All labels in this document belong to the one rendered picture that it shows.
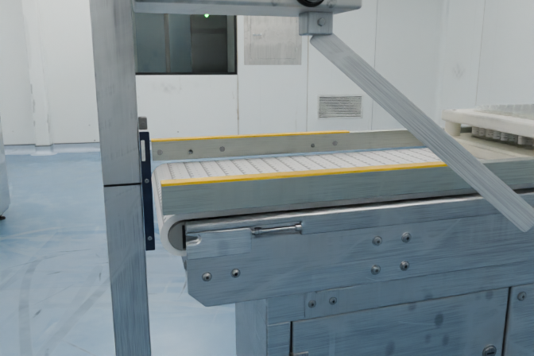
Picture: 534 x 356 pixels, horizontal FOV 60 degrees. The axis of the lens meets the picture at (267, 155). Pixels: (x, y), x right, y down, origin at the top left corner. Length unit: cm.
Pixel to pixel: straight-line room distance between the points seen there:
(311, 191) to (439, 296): 28
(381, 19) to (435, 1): 74
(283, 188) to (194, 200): 10
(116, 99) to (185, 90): 473
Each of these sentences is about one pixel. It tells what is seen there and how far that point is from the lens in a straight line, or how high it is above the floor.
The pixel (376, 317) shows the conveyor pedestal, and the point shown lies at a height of 67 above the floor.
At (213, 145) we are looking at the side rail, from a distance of 76.
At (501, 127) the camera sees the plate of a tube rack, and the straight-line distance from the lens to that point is 80.
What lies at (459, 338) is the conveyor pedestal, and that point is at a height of 61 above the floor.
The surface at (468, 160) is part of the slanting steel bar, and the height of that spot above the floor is 92.
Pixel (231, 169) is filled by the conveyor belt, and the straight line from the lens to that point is 70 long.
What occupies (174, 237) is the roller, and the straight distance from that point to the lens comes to 51.
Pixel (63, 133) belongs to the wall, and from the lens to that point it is 568.
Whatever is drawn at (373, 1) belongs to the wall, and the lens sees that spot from 597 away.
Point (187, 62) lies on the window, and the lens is 547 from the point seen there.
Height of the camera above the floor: 102
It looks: 12 degrees down
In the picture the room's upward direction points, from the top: straight up
